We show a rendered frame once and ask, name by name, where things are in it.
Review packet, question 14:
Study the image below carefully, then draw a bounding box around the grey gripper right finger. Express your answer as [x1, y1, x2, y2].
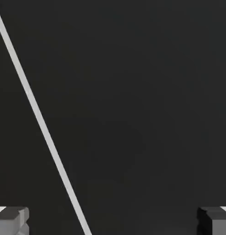
[196, 206, 226, 235]

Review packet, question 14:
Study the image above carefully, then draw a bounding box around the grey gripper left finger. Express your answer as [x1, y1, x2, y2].
[0, 206, 30, 235]

